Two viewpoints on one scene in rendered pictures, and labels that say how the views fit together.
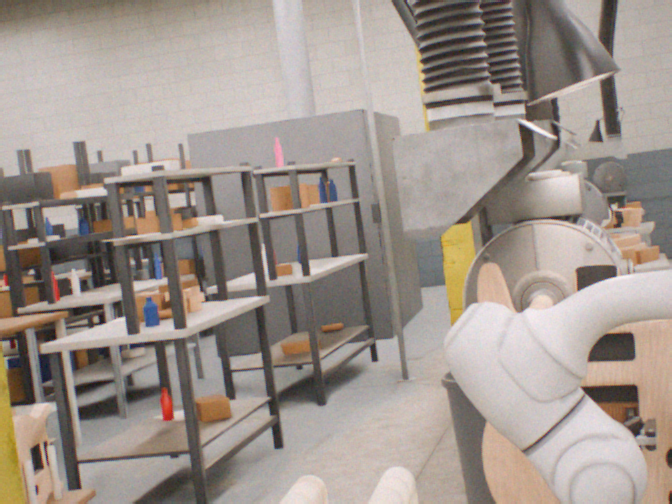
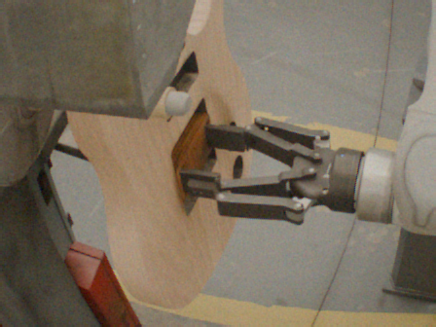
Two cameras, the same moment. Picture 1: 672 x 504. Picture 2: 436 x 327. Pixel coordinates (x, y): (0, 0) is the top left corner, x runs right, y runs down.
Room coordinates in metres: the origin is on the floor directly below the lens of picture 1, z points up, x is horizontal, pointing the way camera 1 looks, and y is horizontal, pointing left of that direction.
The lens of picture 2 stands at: (1.63, 0.33, 1.79)
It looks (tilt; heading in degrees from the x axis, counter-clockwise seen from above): 46 degrees down; 285
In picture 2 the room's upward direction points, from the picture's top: 10 degrees counter-clockwise
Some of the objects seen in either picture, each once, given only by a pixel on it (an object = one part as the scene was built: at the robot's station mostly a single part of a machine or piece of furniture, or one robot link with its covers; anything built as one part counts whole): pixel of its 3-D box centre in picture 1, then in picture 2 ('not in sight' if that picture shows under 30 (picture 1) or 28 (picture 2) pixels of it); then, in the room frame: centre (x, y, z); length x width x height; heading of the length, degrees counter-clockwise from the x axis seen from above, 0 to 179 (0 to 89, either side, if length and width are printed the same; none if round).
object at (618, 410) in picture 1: (603, 419); (184, 155); (1.84, -0.34, 1.09); 0.10 x 0.03 x 0.05; 78
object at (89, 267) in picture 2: not in sight; (70, 283); (2.24, -0.52, 0.49); 0.25 x 0.12 x 0.37; 168
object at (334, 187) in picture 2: not in sight; (328, 177); (1.67, -0.30, 1.10); 0.09 x 0.08 x 0.07; 168
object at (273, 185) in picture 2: not in sight; (269, 188); (1.74, -0.29, 1.10); 0.11 x 0.01 x 0.04; 9
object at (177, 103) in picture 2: not in sight; (179, 103); (1.81, -0.26, 1.25); 0.02 x 0.02 x 0.02; 78
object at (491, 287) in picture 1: (504, 297); (99, 105); (1.88, -0.23, 1.28); 0.07 x 0.04 x 0.10; 78
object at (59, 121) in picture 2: not in sight; (59, 112); (2.09, -0.51, 1.02); 0.19 x 0.04 x 0.04; 78
